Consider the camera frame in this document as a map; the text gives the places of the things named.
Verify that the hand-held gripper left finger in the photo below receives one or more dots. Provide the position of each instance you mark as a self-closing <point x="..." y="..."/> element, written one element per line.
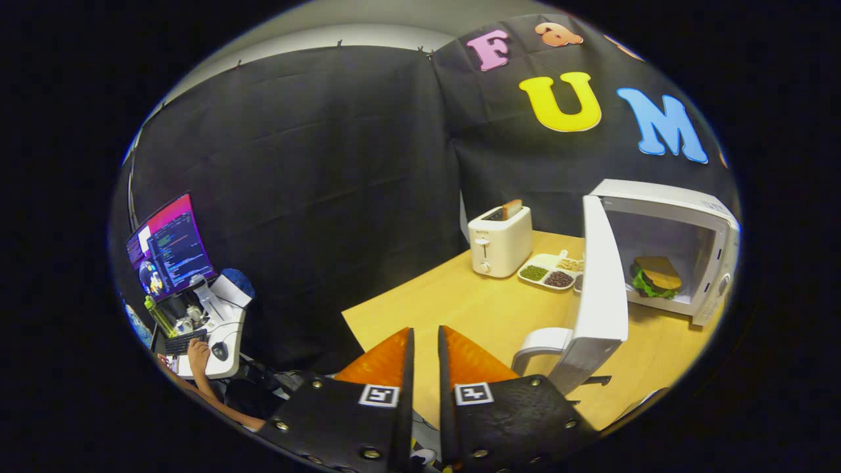
<point x="404" y="407"/>

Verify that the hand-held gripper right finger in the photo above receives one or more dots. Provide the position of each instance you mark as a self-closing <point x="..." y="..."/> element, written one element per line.
<point x="447" y="407"/>

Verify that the white microwave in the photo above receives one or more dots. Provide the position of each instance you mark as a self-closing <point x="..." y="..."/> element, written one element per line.
<point x="601" y="295"/>

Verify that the toy sandwich with green lettuce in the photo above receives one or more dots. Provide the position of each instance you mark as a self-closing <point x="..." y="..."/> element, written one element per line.
<point x="657" y="276"/>

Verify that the divided white snack plate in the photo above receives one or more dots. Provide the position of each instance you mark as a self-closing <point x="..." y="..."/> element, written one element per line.
<point x="545" y="272"/>

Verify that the white toaster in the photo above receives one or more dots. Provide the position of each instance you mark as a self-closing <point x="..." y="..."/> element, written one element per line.
<point x="502" y="246"/>

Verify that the white computer desk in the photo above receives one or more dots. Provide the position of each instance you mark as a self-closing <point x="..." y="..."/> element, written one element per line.
<point x="231" y="328"/>

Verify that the black computer mouse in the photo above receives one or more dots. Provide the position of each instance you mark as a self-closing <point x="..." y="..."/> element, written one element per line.
<point x="220" y="351"/>

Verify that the brown toast slice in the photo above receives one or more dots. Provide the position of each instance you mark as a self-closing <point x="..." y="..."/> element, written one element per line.
<point x="512" y="209"/>

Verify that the black backdrop cloth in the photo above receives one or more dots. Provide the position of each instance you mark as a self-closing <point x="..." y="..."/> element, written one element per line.
<point x="315" y="197"/>

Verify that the black keyboard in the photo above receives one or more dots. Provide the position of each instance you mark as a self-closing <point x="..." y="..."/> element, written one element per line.
<point x="185" y="341"/>

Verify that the green bottle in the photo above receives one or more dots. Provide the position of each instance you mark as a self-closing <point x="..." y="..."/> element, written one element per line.
<point x="159" y="315"/>

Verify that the computer monitor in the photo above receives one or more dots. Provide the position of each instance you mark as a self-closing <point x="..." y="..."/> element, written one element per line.
<point x="174" y="246"/>

